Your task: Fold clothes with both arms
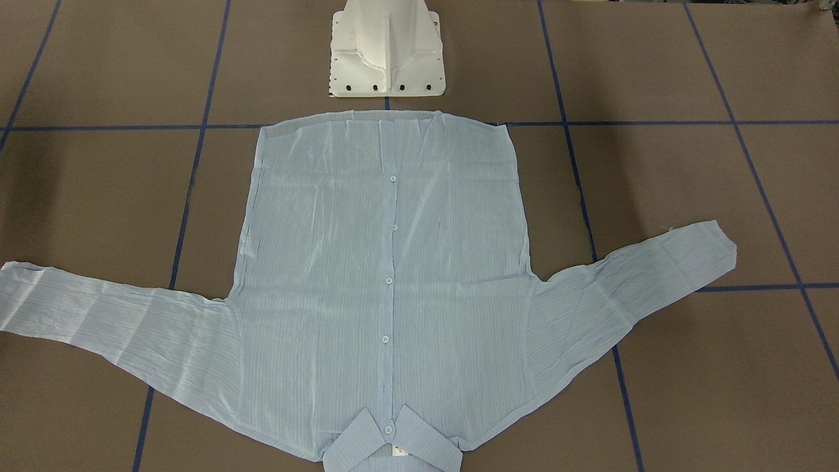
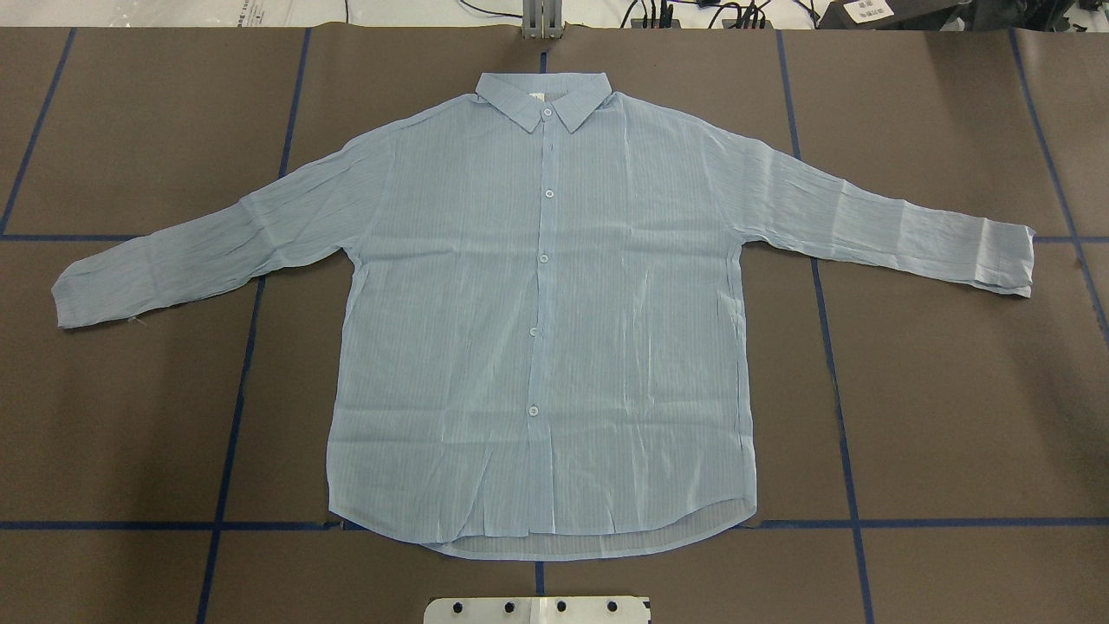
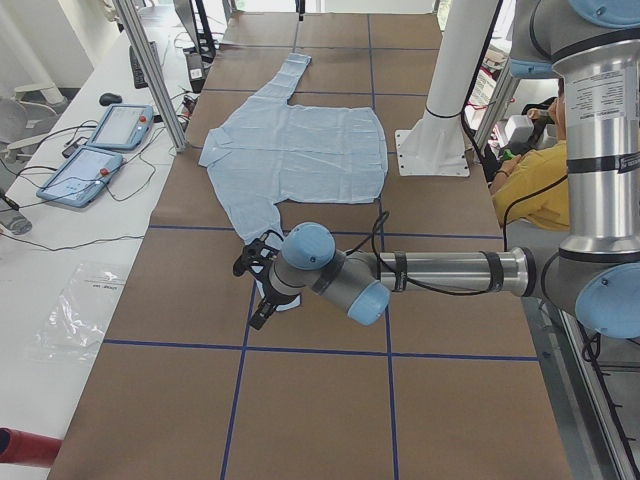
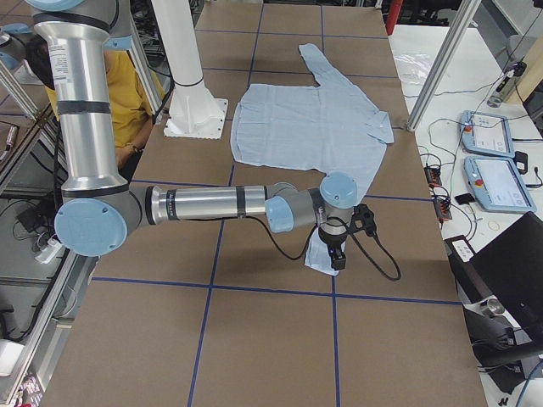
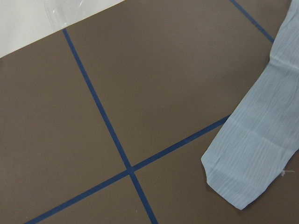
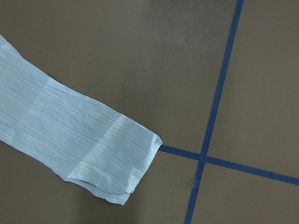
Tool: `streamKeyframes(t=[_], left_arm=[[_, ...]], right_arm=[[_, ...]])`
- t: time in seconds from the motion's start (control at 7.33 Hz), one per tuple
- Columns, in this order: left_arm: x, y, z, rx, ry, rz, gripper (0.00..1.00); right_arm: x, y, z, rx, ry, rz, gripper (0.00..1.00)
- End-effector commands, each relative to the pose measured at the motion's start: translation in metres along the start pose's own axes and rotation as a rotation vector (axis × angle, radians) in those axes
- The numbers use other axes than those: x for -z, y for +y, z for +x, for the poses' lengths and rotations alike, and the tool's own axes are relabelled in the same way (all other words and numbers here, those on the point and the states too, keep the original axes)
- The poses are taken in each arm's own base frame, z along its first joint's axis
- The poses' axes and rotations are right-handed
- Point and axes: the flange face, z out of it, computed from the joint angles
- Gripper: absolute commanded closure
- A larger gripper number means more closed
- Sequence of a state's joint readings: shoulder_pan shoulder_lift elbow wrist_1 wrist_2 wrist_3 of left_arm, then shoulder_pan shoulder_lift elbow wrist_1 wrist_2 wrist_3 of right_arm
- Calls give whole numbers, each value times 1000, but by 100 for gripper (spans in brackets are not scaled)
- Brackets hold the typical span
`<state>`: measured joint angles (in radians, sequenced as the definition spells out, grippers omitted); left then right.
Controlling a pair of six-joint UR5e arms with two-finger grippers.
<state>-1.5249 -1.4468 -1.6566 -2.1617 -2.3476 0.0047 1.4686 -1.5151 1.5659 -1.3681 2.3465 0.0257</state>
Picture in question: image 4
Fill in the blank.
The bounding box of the white power strip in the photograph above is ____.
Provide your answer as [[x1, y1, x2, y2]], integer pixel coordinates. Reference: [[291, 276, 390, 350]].
[[35, 237, 64, 265]]

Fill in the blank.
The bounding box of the upper blue teach pendant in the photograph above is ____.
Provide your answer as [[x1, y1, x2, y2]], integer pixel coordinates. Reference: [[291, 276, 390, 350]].
[[460, 110, 515, 158]]

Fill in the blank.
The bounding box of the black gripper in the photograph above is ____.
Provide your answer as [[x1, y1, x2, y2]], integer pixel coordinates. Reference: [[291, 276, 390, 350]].
[[318, 220, 347, 270]]

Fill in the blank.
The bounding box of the aluminium frame post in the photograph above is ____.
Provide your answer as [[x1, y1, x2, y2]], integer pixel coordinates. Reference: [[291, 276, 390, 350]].
[[406, 0, 481, 131]]

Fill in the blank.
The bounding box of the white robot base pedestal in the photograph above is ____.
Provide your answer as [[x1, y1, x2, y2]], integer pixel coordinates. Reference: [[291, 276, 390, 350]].
[[152, 0, 228, 139]]

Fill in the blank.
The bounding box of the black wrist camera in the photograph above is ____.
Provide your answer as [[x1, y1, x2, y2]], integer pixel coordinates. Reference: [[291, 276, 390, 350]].
[[350, 203, 377, 237]]

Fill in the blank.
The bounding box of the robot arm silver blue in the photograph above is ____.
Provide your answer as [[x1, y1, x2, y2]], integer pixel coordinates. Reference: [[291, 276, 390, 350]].
[[31, 1, 362, 270]]

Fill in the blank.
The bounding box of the black laptop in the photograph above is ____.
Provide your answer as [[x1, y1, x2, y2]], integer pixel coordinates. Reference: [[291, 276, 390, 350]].
[[445, 212, 542, 339]]

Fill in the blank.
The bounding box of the person in yellow shirt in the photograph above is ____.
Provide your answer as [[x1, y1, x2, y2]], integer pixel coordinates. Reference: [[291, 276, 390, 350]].
[[25, 35, 154, 181]]

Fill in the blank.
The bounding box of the blue teach pendant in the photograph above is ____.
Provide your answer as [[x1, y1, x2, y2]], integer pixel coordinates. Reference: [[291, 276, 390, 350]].
[[460, 110, 515, 158], [464, 155, 536, 214]]

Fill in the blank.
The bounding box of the clear plastic bag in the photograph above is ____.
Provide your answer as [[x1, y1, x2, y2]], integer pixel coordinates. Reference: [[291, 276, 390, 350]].
[[394, 52, 433, 86]]

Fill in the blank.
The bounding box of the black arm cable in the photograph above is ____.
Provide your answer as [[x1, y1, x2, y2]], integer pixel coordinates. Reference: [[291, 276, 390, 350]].
[[245, 214, 402, 282]]

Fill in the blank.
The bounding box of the lower blue teach pendant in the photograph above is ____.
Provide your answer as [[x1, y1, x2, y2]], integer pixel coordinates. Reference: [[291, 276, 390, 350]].
[[464, 155, 536, 214]]

